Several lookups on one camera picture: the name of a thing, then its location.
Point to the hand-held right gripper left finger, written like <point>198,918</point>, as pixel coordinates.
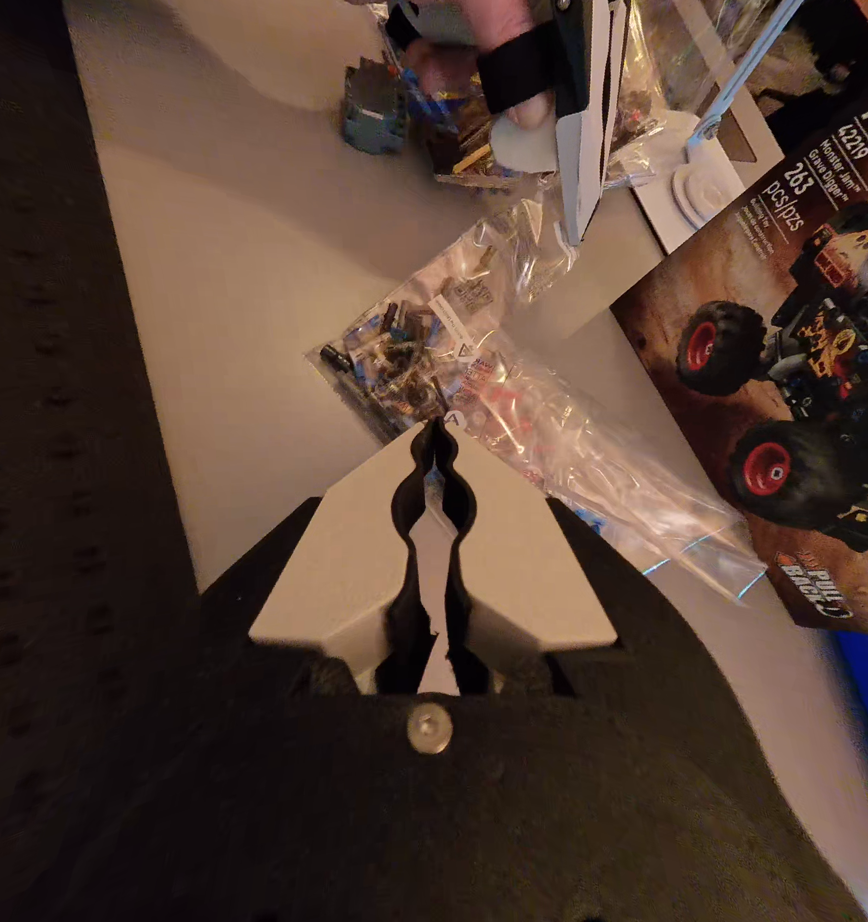
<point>326,576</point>

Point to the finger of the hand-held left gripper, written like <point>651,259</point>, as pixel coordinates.
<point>582,180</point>
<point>621,43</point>

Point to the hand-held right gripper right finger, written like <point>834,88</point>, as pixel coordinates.
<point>542,576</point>

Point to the white sign stand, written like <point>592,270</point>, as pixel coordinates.
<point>700,194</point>

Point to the clear bag of small pins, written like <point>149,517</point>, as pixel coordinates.
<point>549,446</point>

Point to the clear bag of toy pieces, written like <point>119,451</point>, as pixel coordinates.
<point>455,144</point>

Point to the grey toy motor block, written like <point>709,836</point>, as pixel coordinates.
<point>376,108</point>

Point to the dark toy truck box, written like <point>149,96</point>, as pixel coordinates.
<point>801,324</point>

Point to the grey desk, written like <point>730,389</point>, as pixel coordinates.
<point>261,252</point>

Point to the person's left hand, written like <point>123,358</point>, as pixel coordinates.
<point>491,21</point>

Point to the black dotted mat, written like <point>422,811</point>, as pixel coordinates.
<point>59,432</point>

